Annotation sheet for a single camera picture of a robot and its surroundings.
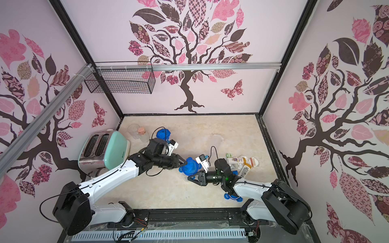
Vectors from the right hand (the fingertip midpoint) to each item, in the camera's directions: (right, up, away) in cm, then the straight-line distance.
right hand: (188, 178), depth 74 cm
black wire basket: (-43, +58, +21) cm, 75 cm away
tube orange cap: (+33, 0, +13) cm, 36 cm away
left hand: (-3, +5, +2) cm, 6 cm away
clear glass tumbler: (-42, +25, +33) cm, 59 cm away
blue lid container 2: (-17, +22, +19) cm, 34 cm away
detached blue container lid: (+24, -12, +5) cm, 27 cm away
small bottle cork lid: (-33, +24, +23) cm, 47 cm away
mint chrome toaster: (-48, +13, +7) cm, 50 cm away
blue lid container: (+1, +4, +2) cm, 5 cm away
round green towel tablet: (+24, +8, +21) cm, 33 cm away
